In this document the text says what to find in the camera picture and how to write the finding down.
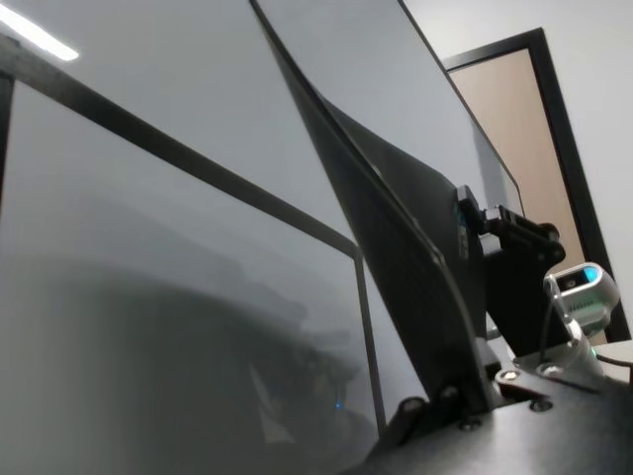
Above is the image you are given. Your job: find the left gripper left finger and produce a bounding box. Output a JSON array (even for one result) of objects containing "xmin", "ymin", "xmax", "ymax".
[{"xmin": 428, "ymin": 383, "xmax": 472, "ymax": 430}]

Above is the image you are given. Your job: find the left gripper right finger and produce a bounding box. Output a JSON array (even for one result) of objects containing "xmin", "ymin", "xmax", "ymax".
[{"xmin": 486, "ymin": 344, "xmax": 549, "ymax": 406}]

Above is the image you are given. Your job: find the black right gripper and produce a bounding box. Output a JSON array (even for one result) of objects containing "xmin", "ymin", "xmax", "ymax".
[{"xmin": 452, "ymin": 182, "xmax": 571, "ymax": 358}]

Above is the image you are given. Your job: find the black robot print poster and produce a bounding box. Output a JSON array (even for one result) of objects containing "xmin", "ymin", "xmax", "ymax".
[{"xmin": 248, "ymin": 0, "xmax": 496, "ymax": 415}]

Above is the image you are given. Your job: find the brown wooden door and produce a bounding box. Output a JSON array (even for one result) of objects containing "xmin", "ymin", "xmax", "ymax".
[{"xmin": 447, "ymin": 46, "xmax": 614, "ymax": 345}]

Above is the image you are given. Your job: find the black table frame post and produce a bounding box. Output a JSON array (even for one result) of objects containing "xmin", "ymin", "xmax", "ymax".
[{"xmin": 351, "ymin": 240, "xmax": 389, "ymax": 439}]

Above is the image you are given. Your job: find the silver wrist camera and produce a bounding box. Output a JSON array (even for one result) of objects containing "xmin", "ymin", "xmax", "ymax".
[{"xmin": 542, "ymin": 263, "xmax": 621, "ymax": 340}]

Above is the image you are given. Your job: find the brown door with black frame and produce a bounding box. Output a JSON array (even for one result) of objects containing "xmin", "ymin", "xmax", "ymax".
[{"xmin": 441, "ymin": 27, "xmax": 633, "ymax": 343}]

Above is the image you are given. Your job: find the black metal frame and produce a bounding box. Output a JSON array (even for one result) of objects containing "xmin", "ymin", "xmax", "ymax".
[{"xmin": 0, "ymin": 30, "xmax": 360, "ymax": 256}]

